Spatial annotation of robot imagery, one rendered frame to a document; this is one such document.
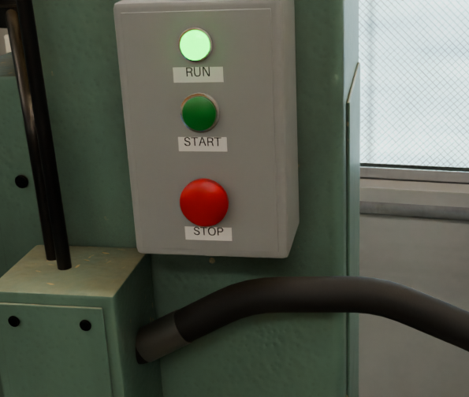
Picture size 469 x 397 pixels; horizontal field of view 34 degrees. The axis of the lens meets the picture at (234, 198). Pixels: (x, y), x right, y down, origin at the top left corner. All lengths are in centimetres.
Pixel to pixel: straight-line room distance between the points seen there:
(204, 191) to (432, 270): 167
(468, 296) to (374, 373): 36
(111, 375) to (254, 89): 21
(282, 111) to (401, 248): 165
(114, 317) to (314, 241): 15
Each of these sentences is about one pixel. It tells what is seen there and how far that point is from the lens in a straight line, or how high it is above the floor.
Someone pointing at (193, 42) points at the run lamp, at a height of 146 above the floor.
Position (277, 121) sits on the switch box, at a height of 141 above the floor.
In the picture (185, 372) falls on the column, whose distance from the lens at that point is 61.
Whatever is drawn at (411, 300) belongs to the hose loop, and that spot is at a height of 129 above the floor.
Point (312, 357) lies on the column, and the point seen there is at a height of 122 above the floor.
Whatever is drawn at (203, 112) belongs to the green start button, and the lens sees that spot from 46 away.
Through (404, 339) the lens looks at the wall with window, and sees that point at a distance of 221.
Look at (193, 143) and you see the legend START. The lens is 47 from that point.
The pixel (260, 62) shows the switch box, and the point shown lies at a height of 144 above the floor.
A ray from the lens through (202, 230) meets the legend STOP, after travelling 49.
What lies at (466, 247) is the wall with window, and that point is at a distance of 207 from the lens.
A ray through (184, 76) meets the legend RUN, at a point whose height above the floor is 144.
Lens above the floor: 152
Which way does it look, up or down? 19 degrees down
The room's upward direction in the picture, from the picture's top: 3 degrees counter-clockwise
